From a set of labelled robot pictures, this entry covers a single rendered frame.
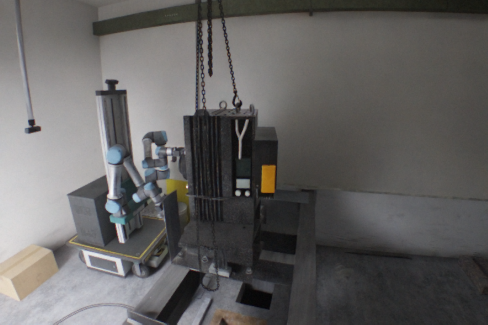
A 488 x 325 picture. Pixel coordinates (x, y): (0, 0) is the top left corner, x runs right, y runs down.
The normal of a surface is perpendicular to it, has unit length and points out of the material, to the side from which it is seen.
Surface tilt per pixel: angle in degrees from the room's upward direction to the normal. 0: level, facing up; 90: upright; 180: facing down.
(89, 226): 90
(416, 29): 90
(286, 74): 90
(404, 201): 90
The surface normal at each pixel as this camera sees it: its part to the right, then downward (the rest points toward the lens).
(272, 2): -0.27, 0.22
